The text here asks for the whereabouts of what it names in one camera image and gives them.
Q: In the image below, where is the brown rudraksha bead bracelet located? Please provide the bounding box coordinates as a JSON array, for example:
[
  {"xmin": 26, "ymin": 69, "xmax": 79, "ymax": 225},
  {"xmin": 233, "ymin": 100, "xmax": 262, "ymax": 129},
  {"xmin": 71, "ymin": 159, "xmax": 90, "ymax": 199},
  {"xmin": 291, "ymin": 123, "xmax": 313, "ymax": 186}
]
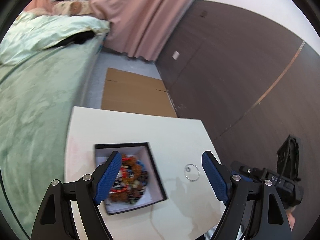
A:
[{"xmin": 108, "ymin": 154, "xmax": 149, "ymax": 204}]

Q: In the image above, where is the black jewelry box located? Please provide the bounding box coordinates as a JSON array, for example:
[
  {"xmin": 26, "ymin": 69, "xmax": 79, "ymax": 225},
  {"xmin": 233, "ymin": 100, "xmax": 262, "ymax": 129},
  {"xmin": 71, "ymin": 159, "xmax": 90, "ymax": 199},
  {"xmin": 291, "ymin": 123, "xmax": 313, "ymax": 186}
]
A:
[{"xmin": 94, "ymin": 142, "xmax": 167, "ymax": 215}]

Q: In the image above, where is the right hand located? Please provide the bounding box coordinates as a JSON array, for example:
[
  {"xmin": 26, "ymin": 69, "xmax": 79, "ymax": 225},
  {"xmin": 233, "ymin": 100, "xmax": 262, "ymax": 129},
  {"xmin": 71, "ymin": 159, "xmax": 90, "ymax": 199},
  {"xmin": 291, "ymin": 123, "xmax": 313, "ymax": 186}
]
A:
[{"xmin": 286, "ymin": 207, "xmax": 296, "ymax": 231}]

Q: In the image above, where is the white table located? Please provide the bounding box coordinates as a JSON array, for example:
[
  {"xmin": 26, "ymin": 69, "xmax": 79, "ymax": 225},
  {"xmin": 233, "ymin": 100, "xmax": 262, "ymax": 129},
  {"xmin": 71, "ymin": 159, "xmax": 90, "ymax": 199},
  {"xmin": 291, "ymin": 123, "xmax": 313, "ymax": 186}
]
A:
[{"xmin": 65, "ymin": 107, "xmax": 225, "ymax": 239}]

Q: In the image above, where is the flattened cardboard sheet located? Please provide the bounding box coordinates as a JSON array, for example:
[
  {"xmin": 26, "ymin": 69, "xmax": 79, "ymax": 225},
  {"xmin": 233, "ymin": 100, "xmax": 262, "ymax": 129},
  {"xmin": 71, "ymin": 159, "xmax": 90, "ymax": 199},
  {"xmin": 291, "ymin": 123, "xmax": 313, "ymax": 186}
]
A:
[{"xmin": 101, "ymin": 68, "xmax": 177, "ymax": 118}]

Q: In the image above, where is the green bed blanket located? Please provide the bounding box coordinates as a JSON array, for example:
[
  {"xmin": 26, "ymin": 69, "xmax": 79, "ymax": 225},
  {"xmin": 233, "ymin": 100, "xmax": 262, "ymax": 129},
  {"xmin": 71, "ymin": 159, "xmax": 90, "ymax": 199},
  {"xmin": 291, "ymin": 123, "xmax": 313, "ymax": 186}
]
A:
[{"xmin": 1, "ymin": 11, "xmax": 110, "ymax": 239}]

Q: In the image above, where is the black garment on bed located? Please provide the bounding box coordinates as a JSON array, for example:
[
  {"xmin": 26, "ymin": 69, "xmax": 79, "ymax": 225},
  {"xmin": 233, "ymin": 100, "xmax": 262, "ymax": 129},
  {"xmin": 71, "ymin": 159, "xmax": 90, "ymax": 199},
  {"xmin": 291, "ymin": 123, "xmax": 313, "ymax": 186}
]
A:
[{"xmin": 51, "ymin": 30, "xmax": 95, "ymax": 48}]

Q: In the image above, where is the pink curtain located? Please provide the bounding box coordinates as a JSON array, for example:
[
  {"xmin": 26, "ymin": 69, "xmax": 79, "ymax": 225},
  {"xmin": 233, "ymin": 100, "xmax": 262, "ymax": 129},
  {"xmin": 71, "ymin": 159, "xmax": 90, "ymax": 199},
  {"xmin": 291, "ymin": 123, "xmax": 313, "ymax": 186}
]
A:
[{"xmin": 32, "ymin": 0, "xmax": 208, "ymax": 62}]

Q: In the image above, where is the patterned pillow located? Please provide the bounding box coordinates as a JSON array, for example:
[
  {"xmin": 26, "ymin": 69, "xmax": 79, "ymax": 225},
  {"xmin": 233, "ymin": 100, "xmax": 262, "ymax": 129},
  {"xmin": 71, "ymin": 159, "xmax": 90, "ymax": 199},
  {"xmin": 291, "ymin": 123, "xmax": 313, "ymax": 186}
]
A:
[{"xmin": 53, "ymin": 0, "xmax": 93, "ymax": 16}]

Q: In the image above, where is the white wall socket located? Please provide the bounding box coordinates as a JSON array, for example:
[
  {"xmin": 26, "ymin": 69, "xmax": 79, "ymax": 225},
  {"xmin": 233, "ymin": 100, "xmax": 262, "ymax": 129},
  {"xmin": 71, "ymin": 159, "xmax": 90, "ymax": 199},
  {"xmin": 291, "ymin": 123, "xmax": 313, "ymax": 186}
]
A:
[{"xmin": 172, "ymin": 51, "xmax": 180, "ymax": 60}]

